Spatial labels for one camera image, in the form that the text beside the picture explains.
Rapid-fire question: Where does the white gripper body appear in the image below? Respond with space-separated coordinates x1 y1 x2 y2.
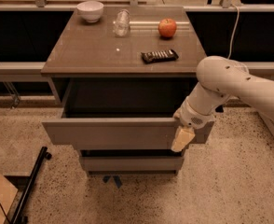
173 98 214 129

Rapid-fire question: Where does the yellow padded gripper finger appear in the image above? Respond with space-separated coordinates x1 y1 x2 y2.
171 126 195 152

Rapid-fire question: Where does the grey top drawer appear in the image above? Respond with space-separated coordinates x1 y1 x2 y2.
41 77 215 151

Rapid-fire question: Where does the grey drawer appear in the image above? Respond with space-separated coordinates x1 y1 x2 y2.
41 77 215 151
79 157 184 172

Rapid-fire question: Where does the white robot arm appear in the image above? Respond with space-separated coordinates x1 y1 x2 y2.
171 56 274 152

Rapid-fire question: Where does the grey drawer cabinet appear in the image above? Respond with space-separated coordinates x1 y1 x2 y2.
42 7 205 174

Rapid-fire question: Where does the grey bottom drawer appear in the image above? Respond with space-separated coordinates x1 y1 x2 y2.
79 157 184 172

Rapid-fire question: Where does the black chocolate bar wrapper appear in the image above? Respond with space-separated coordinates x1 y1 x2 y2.
141 49 179 63

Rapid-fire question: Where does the blue tape cross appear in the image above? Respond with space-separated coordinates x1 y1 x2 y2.
103 175 122 189

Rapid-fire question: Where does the red apple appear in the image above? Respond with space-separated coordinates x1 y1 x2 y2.
158 19 177 38

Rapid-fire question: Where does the clear drinking glass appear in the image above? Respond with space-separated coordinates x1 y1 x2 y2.
114 9 130 37

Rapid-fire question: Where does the white ceramic bowl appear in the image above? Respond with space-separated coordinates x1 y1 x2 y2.
76 1 103 22

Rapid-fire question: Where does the black metal stand bar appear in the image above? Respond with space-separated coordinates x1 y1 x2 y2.
11 147 52 224

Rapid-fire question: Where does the grey metal railing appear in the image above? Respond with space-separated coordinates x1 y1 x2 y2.
0 62 274 82

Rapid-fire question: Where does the white cable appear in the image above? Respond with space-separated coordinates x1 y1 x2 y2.
226 4 241 60

